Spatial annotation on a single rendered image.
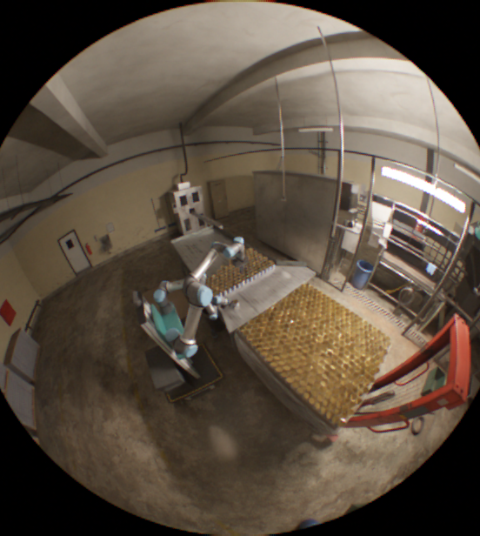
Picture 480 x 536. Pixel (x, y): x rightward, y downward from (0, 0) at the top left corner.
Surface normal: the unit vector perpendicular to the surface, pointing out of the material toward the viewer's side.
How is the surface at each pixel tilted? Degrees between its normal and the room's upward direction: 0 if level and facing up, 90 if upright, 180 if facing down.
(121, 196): 90
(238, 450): 0
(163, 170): 90
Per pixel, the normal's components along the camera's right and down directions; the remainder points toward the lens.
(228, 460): -0.08, -0.80
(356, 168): -0.82, 0.40
